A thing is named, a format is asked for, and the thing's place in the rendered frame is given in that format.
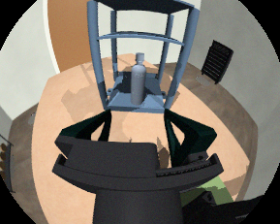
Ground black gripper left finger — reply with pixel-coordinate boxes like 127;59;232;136
59;109;112;142

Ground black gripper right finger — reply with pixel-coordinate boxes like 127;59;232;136
164;109;217;167

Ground blue shelving unit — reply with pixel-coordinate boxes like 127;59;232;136
87;0;200;113

